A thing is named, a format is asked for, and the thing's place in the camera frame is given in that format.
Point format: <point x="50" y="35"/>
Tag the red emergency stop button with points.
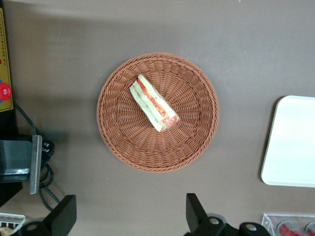
<point x="5" y="91"/>

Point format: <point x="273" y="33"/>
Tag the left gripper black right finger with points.
<point x="197" y="216"/>

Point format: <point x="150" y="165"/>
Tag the brown wicker basket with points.
<point x="123" y="137"/>

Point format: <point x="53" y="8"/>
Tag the grey metal plate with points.
<point x="36" y="164"/>

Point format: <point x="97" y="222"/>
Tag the cream plastic tray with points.
<point x="292" y="142"/>

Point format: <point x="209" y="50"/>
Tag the sandwich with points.
<point x="152" y="103"/>

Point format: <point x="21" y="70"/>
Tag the clear acrylic bottle rack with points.
<point x="270" y="221"/>

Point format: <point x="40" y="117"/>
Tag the yellow control panel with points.
<point x="5" y="68"/>

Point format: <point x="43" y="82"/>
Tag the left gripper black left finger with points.
<point x="62" y="216"/>

